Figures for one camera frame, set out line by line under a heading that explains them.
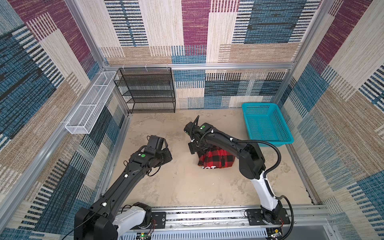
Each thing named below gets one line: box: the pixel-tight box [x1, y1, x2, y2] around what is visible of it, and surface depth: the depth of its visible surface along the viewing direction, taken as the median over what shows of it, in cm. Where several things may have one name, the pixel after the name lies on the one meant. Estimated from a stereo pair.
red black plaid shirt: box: [197, 145, 236, 169], surface depth 89 cm
